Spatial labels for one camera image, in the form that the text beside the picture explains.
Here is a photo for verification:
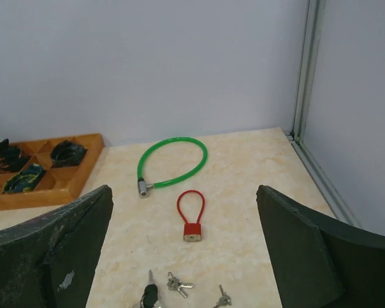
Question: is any silver key bunch middle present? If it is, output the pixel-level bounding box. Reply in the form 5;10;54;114
167;271;194;298

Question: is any wooden compartment tray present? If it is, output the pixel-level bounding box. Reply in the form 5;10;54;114
0;133;104;211

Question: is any black head key bunch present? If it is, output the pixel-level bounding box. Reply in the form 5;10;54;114
133;270;163;308

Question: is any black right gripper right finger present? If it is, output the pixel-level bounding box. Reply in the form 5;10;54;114
257;185;385;307

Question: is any black rolled item right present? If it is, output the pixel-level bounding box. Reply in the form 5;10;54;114
50;140;87;168

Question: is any black yellow rolled item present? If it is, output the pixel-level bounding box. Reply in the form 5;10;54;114
2;163;46;194

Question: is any small silver key pair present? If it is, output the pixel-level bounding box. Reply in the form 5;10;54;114
214;284;232;308

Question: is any red cable padlock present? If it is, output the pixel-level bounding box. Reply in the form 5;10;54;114
176;190;207;243

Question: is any aluminium frame post right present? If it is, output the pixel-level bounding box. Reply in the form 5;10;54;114
286;0;361;228

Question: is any green cable lock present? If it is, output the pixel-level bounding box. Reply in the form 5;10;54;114
136;136;209;198

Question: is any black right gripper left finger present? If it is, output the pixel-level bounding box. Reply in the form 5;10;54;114
0;185;113;307

